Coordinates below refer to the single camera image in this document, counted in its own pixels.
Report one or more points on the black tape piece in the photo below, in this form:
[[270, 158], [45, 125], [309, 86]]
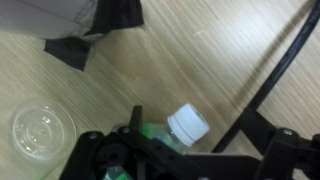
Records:
[[120, 15], [70, 51]]

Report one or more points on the white round tin canister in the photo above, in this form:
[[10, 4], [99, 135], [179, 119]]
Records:
[[40, 16]]

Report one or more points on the green plastic bottle white cap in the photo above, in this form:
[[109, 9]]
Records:
[[188, 123]]

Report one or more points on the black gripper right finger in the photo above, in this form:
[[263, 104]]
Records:
[[280, 156]]

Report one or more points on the glass carafe with metal filter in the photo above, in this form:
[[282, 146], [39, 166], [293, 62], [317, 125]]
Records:
[[43, 133]]

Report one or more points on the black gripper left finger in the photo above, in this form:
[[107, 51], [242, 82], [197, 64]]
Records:
[[140, 153]]

